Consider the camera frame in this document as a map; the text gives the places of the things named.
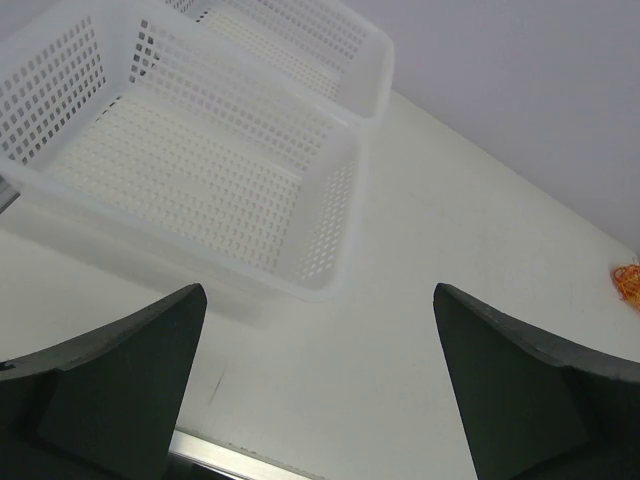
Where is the white perforated basket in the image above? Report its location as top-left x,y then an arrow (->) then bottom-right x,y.
1,1 -> 368,301
165,0 -> 395,125

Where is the far white perforated basket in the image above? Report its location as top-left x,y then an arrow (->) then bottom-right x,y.
165,0 -> 395,125

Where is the near white perforated basket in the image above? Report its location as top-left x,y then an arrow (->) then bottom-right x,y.
1,1 -> 368,301

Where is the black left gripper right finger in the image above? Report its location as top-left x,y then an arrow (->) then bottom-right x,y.
433,283 -> 639,479

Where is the yellow orange cable bundle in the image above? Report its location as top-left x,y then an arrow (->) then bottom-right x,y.
609,257 -> 640,314

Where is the aluminium front rail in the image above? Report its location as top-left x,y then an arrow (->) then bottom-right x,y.
169,429 -> 326,479

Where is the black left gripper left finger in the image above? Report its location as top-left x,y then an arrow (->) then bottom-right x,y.
1,284 -> 207,479

